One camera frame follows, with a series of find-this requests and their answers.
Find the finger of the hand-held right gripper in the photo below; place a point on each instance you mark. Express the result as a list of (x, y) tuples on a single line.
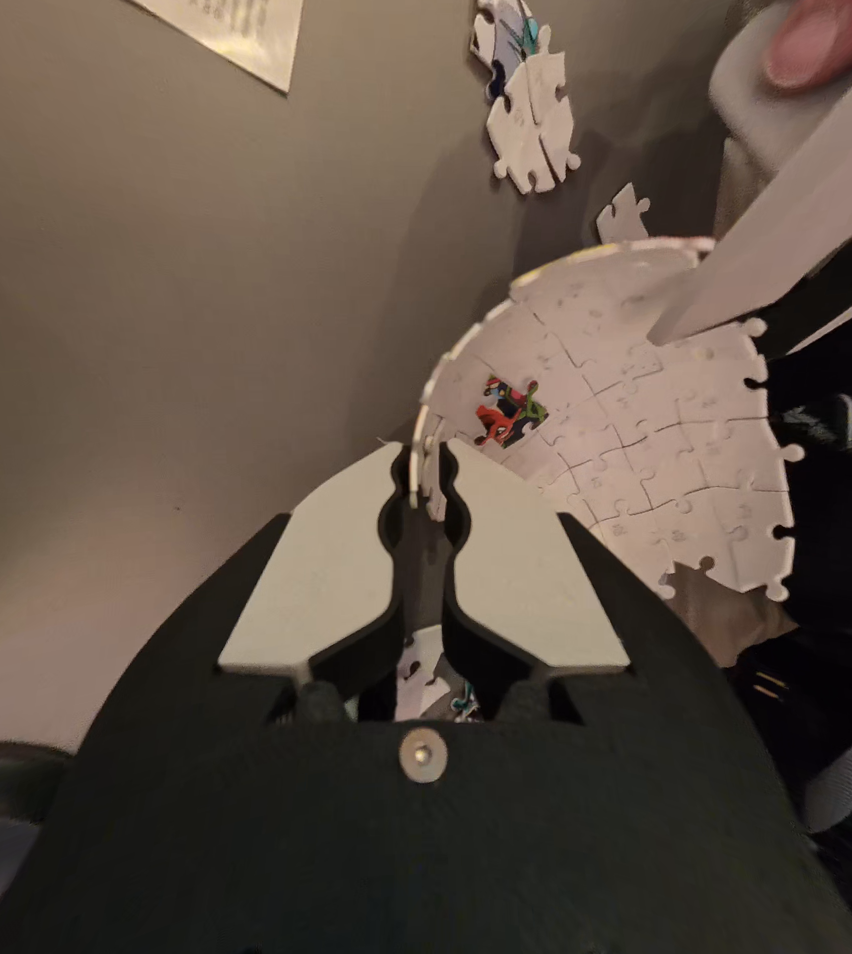
[(843, 291), (806, 194)]

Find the colourful puzzle ball shell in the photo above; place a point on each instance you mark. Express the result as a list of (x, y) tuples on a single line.
[(657, 447)]

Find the person's dark clothing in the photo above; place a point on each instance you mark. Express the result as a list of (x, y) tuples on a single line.
[(843, 559)]

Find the yellow blue puzzle piece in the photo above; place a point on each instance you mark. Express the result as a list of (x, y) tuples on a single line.
[(467, 702)]

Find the white instruction leaflet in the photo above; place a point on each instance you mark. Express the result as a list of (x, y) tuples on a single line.
[(239, 30)]

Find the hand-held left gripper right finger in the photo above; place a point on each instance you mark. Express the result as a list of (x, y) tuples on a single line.
[(537, 589)]

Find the black round ball stand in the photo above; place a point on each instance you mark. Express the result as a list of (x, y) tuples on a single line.
[(1, 775)]

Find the blue red puzzle piece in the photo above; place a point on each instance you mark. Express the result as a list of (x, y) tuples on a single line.
[(504, 30)]

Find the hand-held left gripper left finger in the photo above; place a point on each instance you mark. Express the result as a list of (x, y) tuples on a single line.
[(314, 589)]

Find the person's right hand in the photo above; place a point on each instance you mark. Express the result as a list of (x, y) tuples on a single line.
[(813, 37)]

